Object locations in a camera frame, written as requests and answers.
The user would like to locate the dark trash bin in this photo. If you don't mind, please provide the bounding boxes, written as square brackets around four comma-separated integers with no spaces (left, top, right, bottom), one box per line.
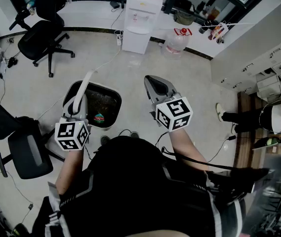
[62,70,122,132]

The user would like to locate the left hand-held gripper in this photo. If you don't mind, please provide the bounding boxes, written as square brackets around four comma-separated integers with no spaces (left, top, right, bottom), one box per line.
[54,94,91,152]

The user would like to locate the white printed paper bag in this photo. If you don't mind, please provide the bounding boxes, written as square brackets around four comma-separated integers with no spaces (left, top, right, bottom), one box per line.
[209,22,230,44]

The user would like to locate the person's right forearm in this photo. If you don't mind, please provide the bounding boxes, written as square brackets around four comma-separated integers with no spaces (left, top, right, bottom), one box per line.
[167,127,210,172]

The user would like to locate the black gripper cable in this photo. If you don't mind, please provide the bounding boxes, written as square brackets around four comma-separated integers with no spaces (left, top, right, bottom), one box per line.
[155,131,170,149]

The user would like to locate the white locker cabinet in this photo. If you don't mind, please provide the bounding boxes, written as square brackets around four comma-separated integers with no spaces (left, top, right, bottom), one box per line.
[210,0,281,101]

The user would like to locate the olive green bag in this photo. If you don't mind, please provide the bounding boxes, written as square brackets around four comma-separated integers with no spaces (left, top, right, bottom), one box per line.
[173,10,197,26]

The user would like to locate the black office chair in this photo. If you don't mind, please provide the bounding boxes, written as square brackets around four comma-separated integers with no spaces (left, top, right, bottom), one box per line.
[0,97,66,180]
[8,0,76,78]

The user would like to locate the red green round packet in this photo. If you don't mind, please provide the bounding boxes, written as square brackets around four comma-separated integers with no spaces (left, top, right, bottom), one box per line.
[93,112,105,124]

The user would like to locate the person's black clothed torso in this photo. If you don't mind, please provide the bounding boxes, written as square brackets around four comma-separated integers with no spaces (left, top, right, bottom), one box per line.
[31,136,247,237]

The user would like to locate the person's left forearm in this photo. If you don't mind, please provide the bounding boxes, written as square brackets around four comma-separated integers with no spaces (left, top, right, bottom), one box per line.
[55,146,85,195]

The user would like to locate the white power strip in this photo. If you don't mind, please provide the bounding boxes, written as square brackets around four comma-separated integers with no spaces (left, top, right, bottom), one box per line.
[115,30,124,46]

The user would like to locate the black waist bag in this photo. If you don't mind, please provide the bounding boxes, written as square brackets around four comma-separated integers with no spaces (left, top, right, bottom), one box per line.
[205,167,271,200]

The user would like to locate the metal shelf rack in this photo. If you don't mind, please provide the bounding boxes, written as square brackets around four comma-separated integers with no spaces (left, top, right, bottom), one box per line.
[253,154,281,237]

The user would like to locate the clear water jug red cap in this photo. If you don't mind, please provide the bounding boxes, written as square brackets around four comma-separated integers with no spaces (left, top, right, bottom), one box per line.
[161,27,193,59]

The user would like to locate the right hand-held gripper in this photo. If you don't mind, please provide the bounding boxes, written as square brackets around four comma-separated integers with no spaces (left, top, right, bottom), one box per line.
[144,75,194,132]

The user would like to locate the white water dispenser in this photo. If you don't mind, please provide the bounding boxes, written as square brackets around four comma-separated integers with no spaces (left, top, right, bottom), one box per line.
[121,0,164,55]

